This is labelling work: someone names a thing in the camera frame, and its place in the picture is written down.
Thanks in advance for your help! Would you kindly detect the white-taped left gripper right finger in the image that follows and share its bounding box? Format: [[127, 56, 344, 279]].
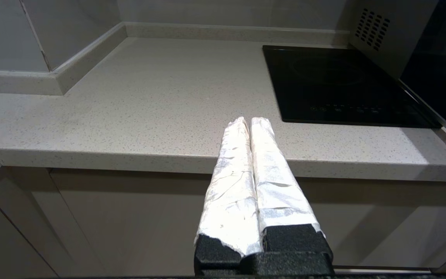
[[250, 117, 333, 257]]

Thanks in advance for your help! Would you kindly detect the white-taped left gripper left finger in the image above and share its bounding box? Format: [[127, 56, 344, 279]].
[[194, 117, 263, 271]]

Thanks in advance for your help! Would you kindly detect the silver microwave oven body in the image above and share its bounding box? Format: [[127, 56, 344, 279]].
[[348, 0, 440, 80]]

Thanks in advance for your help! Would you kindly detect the black induction cooktop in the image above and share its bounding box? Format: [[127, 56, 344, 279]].
[[262, 45, 443, 129]]

